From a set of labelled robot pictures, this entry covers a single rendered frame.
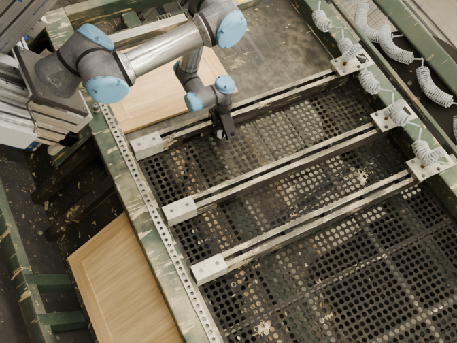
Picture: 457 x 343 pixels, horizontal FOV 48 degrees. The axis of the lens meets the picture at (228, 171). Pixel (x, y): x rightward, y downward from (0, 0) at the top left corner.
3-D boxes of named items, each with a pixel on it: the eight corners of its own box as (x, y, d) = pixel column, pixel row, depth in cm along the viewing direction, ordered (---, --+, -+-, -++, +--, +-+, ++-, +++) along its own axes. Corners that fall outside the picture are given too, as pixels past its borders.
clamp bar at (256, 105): (129, 146, 222) (124, 113, 201) (356, 63, 255) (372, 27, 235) (138, 165, 218) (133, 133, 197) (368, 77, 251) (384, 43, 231)
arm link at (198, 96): (179, 95, 202) (204, 86, 205) (192, 117, 198) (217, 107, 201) (179, 83, 195) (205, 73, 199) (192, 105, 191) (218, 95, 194)
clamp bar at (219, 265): (188, 268, 197) (188, 244, 176) (430, 158, 231) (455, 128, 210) (198, 291, 193) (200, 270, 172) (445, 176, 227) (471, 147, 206)
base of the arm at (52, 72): (43, 90, 162) (64, 69, 159) (28, 56, 167) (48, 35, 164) (78, 103, 175) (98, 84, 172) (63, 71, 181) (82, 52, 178)
